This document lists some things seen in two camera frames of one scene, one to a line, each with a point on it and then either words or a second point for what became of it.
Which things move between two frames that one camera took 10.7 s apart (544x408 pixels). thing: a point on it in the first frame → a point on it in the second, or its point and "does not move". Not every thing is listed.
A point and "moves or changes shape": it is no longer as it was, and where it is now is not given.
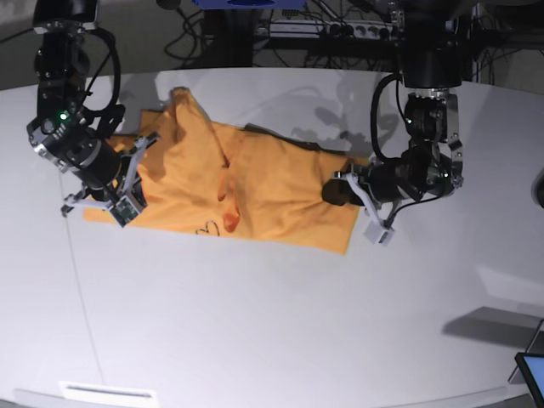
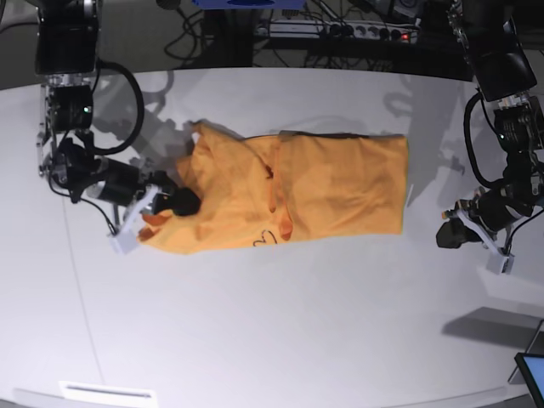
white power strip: [345, 30] does not move
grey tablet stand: [536, 346] does not move
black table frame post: [228, 37] does not move
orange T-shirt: [237, 181] moves or changes shape
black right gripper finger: [340, 192] → [453, 233]
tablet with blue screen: [532, 365] does not move
